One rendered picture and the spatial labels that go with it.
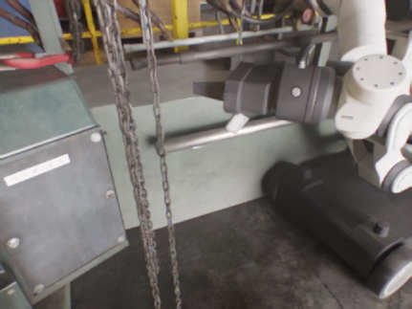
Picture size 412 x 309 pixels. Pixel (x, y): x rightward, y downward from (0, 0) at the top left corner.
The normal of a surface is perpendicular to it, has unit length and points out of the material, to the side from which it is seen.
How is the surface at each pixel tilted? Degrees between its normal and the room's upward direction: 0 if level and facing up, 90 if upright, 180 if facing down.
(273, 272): 0
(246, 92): 90
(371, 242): 45
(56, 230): 90
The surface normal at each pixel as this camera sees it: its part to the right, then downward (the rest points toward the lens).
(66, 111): 0.46, -0.28
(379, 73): -0.17, -0.47
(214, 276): -0.01, -0.82
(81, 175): 0.66, 0.42
